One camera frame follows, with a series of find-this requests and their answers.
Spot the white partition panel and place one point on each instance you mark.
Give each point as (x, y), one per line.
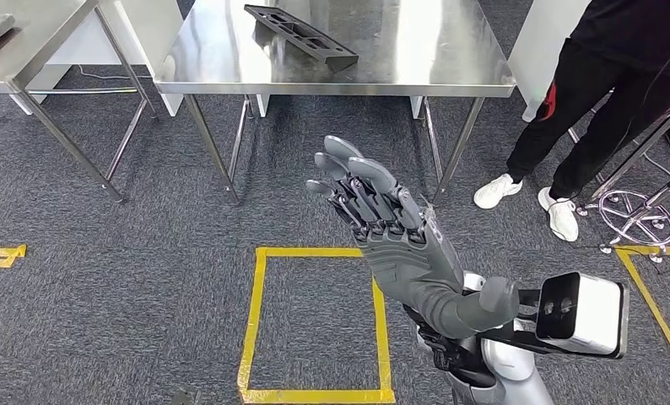
(542, 50)
(156, 33)

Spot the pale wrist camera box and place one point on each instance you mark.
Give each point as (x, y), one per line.
(589, 313)

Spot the long black plastic frame part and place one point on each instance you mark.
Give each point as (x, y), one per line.
(307, 39)

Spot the yellow floor tape square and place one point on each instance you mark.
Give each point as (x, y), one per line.
(251, 335)

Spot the black seat chrome stool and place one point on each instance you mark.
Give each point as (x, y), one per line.
(637, 223)

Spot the grey robot foot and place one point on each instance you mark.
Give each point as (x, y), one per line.
(184, 398)

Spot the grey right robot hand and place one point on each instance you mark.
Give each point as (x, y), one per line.
(413, 262)

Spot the stainless steel workbench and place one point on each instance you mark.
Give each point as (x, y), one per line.
(413, 50)

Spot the person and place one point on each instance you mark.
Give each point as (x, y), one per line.
(592, 84)

